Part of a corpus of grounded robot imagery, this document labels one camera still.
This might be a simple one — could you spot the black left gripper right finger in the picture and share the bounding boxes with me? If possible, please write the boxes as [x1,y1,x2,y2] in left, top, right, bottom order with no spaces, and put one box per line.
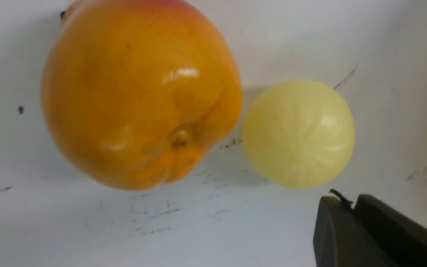
[354,194,427,267]

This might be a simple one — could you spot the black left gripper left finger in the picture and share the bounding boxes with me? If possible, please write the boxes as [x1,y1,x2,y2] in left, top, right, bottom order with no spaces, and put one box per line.
[313,197,397,267]

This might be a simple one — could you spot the yellow bun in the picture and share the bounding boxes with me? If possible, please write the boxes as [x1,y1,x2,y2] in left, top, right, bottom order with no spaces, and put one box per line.
[242,80,355,189]

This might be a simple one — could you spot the orange toy tangerine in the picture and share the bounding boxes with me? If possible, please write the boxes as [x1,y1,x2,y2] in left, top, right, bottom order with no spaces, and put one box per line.
[40,0,242,191]

